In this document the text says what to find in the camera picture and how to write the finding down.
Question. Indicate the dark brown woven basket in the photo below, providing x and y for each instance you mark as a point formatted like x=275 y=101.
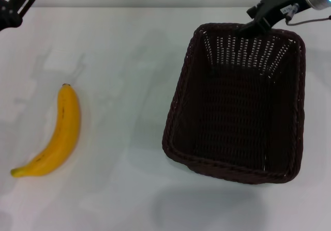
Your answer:
x=232 y=112

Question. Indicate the yellow banana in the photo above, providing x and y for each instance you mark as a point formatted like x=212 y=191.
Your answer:
x=64 y=124

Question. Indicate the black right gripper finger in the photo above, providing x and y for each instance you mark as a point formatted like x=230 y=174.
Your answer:
x=254 y=26

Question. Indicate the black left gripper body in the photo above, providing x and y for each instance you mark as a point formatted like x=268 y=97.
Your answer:
x=9 y=16

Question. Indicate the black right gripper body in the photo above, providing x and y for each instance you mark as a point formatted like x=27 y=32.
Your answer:
x=279 y=5

